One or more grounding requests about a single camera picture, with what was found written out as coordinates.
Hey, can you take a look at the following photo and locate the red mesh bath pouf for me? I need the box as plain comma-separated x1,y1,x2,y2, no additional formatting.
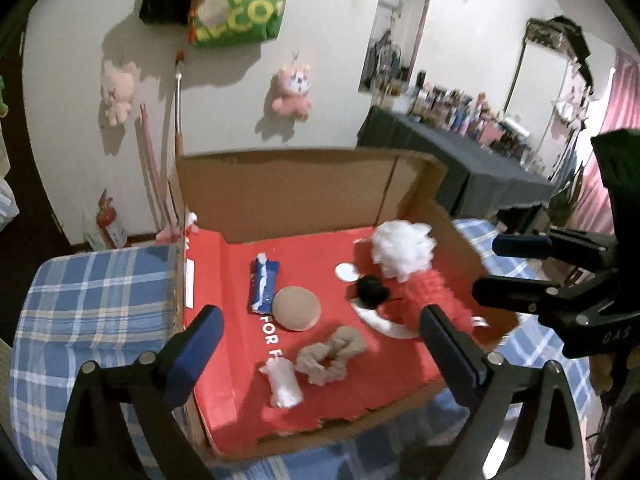
383,269,473,333

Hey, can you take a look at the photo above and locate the white wardrobe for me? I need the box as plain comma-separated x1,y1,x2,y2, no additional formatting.
503,15,593,145

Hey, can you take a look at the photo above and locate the orange handled mop pole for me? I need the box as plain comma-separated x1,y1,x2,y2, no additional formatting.
174,50,186,157

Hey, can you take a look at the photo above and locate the pale pink plush toy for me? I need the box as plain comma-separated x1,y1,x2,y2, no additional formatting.
101,61,140,127

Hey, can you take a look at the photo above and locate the blue white snack packet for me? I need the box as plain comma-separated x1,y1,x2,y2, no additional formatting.
250,252,280,315

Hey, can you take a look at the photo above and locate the pink stick against wall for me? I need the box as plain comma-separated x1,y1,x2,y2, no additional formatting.
140,103,174,244

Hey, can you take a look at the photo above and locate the white mesh bath pouf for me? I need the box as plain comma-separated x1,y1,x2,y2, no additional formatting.
371,220,437,283

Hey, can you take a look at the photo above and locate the dark cloth side table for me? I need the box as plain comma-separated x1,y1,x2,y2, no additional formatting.
357,106,553,219

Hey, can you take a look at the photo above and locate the green tote bag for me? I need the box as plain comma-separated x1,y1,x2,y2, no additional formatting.
188,0,286,49

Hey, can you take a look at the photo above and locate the beige knitted scrunchie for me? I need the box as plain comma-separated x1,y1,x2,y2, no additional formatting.
294,325,368,386

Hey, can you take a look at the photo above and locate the pink curtain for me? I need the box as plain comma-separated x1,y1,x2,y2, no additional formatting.
572,51,639,240

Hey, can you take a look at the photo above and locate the red cardboard box tray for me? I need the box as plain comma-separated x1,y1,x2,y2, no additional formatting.
177,148,518,462

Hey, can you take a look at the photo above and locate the blue plaid tablecloth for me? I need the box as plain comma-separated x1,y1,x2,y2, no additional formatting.
8,216,597,480

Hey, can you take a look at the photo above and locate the white fluffy plush toy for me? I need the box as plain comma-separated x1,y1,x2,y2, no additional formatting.
259,356,304,410

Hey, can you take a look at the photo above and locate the pink bear plush toy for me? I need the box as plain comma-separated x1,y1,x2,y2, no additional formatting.
271,66,311,122

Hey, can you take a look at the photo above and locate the tan round powder puff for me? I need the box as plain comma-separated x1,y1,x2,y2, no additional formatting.
272,286,322,332

